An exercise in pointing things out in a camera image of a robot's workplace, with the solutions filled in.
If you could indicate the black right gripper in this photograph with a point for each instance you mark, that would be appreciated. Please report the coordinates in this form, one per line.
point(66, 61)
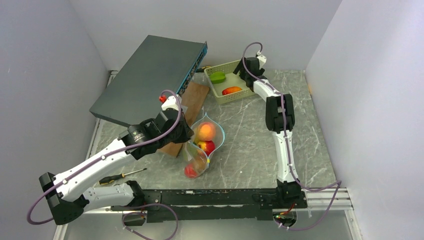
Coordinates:
point(241, 65)

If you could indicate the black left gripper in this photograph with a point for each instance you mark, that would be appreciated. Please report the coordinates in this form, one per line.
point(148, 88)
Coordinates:
point(187, 133)

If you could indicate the orange toy carrot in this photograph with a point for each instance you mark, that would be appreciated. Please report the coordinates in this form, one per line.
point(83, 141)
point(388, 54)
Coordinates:
point(231, 90)

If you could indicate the green toy cabbage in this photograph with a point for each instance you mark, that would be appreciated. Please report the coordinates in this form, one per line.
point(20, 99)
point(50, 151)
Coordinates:
point(189, 151)

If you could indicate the pink toy peach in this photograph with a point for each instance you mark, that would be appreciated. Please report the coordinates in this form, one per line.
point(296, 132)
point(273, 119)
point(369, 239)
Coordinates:
point(206, 131)

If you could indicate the clear zip top bag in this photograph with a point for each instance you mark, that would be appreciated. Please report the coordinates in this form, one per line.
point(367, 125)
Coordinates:
point(218, 140)

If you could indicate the red yellow toy apple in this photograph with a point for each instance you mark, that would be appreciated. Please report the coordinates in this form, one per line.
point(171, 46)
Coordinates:
point(207, 146)

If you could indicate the brown toy potato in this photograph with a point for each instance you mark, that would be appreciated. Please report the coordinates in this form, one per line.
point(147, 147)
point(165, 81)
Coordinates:
point(200, 163)

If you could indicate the red toy strawberry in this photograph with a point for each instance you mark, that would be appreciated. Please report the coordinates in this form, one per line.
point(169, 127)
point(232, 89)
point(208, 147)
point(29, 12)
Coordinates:
point(189, 171)

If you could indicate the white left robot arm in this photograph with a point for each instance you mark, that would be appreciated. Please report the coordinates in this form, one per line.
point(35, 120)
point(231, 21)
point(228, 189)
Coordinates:
point(71, 193)

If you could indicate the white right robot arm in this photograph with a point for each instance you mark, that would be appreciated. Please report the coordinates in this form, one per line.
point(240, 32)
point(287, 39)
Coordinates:
point(279, 120)

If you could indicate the pale green plastic basket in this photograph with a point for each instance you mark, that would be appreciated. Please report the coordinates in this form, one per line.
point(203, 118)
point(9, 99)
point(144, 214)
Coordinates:
point(225, 85)

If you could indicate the green toy lime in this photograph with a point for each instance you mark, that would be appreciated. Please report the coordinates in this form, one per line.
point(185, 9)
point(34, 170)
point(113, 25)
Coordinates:
point(217, 77)

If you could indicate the wooden board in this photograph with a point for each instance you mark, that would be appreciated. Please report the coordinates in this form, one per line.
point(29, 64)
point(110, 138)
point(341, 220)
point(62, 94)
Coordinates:
point(193, 98)

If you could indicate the black yellow screwdriver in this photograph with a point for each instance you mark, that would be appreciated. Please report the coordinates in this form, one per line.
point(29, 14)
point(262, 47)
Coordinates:
point(110, 179)

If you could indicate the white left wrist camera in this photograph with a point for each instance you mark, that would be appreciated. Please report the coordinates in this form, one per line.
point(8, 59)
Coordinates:
point(170, 102)

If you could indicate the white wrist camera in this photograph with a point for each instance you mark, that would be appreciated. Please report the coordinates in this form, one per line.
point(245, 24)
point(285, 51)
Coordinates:
point(261, 60)
point(170, 102)

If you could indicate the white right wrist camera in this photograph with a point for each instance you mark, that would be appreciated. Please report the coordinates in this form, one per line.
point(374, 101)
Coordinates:
point(261, 60)

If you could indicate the dark grey network switch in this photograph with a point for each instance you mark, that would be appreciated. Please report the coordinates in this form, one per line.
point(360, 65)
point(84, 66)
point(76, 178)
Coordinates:
point(158, 64)

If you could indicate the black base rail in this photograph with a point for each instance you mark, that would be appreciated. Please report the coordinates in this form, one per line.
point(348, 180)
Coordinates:
point(215, 204)

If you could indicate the aluminium frame rail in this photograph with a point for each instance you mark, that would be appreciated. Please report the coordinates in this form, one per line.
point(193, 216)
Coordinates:
point(329, 216)

